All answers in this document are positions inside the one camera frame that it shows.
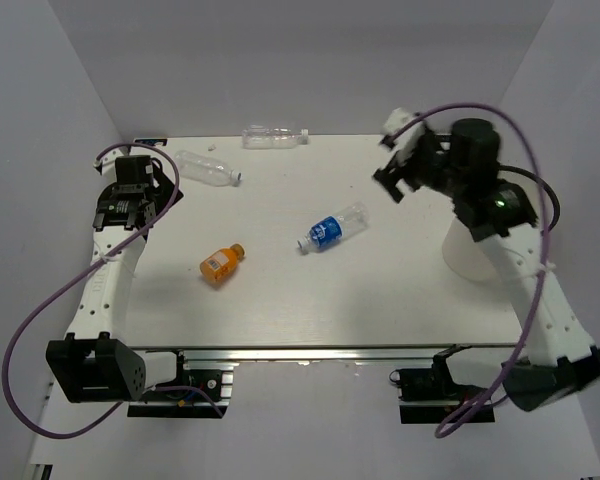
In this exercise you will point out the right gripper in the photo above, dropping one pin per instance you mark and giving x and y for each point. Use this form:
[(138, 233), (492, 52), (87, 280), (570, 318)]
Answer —
[(390, 175)]

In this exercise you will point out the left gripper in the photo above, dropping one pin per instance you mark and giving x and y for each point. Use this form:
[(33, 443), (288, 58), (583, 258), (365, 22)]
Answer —
[(164, 190)]

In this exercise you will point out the blue label water bottle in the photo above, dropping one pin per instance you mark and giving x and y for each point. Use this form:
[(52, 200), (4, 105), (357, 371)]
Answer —
[(334, 229)]

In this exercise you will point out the orange juice bottle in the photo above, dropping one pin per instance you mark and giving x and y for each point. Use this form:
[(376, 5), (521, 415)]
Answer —
[(219, 266)]

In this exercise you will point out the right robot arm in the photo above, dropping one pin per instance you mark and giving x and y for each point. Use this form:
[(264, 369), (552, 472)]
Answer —
[(559, 357)]

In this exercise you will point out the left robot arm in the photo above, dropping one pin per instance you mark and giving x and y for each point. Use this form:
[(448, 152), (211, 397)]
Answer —
[(92, 363)]

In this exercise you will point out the white bin black rim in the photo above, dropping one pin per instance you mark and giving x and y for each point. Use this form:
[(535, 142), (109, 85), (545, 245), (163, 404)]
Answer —
[(465, 258)]

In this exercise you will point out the black logo sticker left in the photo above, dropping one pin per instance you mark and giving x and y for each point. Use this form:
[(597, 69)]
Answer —
[(155, 142)]

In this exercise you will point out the clear bottle near left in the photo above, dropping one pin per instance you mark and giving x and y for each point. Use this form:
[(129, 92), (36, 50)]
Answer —
[(206, 170)]

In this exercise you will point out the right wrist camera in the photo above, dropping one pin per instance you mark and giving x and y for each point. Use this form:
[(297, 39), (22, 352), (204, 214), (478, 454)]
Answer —
[(397, 119)]

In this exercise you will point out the clear bottle at back wall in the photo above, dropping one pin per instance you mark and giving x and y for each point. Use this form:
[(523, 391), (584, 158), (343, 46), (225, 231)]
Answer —
[(265, 138)]

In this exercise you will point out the aluminium table rail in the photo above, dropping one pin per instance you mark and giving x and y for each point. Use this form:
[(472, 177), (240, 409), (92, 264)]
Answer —
[(227, 358)]

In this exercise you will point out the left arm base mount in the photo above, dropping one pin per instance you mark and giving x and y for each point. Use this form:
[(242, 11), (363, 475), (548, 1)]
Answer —
[(202, 389)]

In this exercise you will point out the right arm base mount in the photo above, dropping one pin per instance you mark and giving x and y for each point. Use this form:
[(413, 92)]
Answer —
[(434, 384)]

